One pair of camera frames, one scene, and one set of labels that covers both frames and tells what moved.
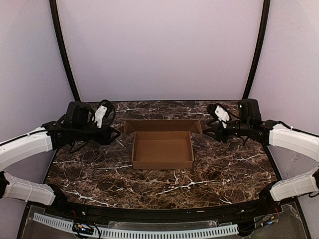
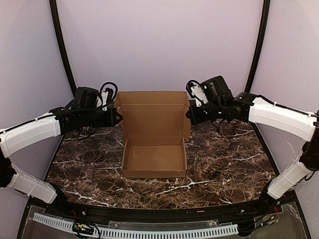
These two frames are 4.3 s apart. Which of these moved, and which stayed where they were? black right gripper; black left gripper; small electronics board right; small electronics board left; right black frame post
Moved: black right gripper; black left gripper
Stayed: right black frame post; small electronics board left; small electronics board right
